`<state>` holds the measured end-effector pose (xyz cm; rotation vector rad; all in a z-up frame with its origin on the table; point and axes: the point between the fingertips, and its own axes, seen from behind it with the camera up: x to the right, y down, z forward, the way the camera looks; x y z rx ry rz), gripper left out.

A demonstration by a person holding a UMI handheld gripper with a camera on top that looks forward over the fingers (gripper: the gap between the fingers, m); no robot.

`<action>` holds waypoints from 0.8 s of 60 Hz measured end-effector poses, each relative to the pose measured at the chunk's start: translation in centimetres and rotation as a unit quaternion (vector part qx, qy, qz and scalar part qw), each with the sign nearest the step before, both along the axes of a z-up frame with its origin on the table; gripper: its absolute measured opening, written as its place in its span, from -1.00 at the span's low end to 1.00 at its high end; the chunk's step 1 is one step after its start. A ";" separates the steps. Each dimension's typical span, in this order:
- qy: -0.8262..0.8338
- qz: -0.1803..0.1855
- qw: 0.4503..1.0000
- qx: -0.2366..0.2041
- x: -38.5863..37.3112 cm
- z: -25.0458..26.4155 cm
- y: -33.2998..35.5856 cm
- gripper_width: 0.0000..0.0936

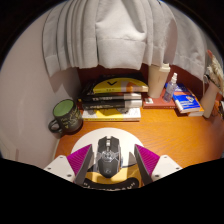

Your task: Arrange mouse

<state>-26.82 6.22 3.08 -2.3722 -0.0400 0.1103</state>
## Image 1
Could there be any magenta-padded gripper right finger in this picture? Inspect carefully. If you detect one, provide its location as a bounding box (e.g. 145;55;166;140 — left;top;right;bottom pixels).
133;143;184;186

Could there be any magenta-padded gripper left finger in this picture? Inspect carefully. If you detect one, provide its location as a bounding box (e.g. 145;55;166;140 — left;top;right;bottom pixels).
43;143;95;185

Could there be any grey black computer mouse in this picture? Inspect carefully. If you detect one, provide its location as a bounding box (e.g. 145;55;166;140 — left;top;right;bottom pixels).
93;135;123;178

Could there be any round white yellow mouse pad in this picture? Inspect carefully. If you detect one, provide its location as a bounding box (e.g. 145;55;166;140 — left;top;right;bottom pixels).
70;127;145;192

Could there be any dark mug with green inside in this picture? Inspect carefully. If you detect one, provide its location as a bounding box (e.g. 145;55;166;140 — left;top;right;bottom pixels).
48;98;84;135

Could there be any red-brown book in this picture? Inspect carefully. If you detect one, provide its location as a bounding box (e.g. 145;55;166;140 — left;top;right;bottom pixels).
142;88;177;110

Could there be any blue book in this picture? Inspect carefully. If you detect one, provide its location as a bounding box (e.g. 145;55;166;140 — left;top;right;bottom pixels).
164;83;205;114

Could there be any clear spray bottle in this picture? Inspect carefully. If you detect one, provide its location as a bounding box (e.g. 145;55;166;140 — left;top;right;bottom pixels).
162;72;178;103

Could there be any black grey book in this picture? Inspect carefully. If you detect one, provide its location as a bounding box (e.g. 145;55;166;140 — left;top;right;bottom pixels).
81;99;143;111

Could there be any white ceramic pitcher vase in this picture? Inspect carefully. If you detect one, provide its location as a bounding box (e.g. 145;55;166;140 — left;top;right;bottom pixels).
199;81;221;119

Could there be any black book with yellow cover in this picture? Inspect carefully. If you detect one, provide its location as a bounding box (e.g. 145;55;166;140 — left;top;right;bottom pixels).
92;74;150;94

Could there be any white flower bouquet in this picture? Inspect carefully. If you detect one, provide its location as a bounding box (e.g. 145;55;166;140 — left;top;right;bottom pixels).
203;49;224;98

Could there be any white pleated curtain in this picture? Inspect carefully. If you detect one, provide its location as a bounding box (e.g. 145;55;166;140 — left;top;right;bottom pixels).
42;0;214;81

